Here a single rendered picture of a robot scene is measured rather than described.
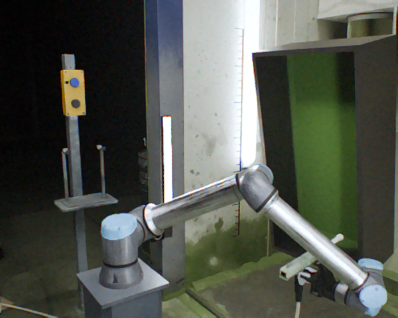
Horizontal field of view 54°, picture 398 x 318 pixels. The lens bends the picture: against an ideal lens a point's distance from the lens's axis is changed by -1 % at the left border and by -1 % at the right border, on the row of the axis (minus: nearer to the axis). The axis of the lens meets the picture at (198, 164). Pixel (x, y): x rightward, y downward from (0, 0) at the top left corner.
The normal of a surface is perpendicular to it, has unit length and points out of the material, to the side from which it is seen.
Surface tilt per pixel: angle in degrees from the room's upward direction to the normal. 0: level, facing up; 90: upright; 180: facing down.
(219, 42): 90
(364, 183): 90
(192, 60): 90
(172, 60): 90
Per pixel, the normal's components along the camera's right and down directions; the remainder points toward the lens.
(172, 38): 0.57, 0.17
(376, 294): -0.25, 0.25
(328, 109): -0.75, 0.33
